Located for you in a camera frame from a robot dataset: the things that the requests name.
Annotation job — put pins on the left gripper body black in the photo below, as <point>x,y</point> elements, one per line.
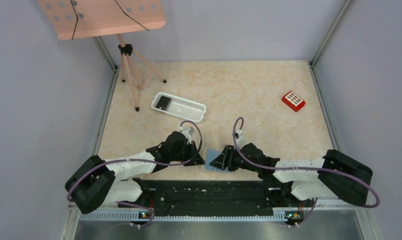
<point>189,151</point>

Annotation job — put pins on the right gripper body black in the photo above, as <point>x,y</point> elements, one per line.
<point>236,160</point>

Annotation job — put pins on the black credit card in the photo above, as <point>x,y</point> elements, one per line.
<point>163,103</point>

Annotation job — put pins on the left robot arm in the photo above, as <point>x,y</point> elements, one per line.
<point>99,181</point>

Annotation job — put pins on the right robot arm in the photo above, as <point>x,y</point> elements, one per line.
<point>333,176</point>

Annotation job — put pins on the white plastic basket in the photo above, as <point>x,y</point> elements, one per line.
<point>181,108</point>

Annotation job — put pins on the red toy brick block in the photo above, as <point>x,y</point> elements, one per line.
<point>293,101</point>

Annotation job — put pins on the pink music stand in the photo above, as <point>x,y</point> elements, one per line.
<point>80,19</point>

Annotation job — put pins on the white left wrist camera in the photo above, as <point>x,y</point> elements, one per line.
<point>187,132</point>

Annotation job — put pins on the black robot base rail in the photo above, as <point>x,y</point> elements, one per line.
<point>216,198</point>

